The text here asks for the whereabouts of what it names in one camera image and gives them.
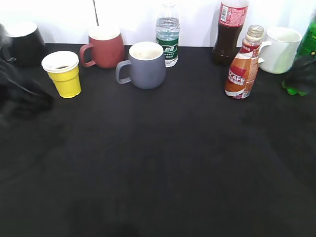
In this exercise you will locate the orange coffee drink bottle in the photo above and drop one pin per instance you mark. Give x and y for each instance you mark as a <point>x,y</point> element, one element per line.
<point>244,68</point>

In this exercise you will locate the yellow paper cup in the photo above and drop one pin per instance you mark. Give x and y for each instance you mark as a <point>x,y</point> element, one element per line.
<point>63,69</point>

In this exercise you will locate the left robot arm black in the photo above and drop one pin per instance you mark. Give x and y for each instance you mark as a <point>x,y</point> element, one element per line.
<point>20,98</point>

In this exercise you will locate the grey ceramic mug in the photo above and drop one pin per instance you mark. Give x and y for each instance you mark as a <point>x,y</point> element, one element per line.
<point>146,64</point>

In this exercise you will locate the red ceramic mug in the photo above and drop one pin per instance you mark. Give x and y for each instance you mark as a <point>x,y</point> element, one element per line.
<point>105,48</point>

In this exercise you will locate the clear water bottle green label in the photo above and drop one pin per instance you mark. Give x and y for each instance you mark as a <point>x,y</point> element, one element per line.
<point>168,32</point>

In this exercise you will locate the cola bottle red label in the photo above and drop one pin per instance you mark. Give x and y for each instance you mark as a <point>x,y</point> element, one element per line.
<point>232,15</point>

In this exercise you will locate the white ceramic mug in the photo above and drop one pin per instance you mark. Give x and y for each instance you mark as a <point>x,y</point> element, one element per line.
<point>278,50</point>

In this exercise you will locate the black ceramic mug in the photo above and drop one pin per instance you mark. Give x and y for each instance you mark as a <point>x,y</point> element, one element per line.
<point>25,46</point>

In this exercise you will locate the green soda bottle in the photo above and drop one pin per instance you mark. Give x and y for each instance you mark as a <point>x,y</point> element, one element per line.
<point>301,78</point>

